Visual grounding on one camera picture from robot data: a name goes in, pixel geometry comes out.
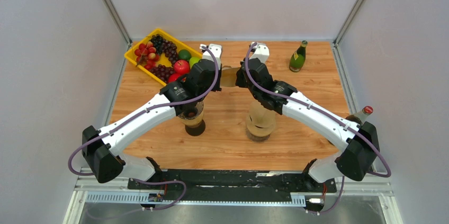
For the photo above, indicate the brown paper filter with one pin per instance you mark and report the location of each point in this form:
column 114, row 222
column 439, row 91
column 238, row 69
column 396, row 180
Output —
column 228, row 76
column 259, row 116

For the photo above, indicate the green lime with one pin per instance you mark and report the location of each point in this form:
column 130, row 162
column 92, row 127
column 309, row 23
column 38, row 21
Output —
column 184, row 55

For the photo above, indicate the glass server with wooden collar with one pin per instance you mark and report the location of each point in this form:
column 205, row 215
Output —
column 259, row 130

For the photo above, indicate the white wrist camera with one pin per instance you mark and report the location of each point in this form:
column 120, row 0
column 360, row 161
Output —
column 212, row 52
column 259, row 51

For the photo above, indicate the dark purple grape bunch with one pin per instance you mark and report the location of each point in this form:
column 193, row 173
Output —
column 165, row 47

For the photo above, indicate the yellow plastic fruit tray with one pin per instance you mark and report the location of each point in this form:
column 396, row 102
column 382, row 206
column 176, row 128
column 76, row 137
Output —
column 131, row 57

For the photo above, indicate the clear glass ribbed dripper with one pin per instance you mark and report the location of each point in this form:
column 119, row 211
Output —
column 191, row 111

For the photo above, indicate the green glass bottle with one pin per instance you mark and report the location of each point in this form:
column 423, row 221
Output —
column 298, row 57

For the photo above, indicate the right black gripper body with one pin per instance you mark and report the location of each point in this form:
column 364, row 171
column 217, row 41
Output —
column 242, row 82

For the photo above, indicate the green pear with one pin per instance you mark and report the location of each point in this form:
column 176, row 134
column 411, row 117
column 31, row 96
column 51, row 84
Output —
column 193, row 61

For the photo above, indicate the cola bottle red cap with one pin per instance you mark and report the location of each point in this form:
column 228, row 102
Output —
column 363, row 113

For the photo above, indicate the red apple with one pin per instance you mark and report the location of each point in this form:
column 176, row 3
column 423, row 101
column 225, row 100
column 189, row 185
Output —
column 181, row 67
column 174, row 77

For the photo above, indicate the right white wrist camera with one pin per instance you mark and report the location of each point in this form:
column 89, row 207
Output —
column 259, row 51

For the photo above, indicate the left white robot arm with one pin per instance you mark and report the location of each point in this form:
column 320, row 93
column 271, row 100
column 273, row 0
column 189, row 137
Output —
column 103, row 148

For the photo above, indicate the red glass carafe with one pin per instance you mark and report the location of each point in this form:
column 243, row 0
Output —
column 196, row 130

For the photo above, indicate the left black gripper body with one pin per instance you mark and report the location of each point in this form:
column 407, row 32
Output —
column 216, row 86

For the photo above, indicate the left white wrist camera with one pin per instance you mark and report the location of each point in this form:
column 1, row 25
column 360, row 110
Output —
column 212, row 52

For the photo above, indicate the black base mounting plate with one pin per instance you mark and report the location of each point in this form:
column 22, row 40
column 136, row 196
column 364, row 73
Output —
column 232, row 185

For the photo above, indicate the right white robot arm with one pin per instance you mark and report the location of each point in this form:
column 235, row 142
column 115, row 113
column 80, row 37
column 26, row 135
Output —
column 357, row 144

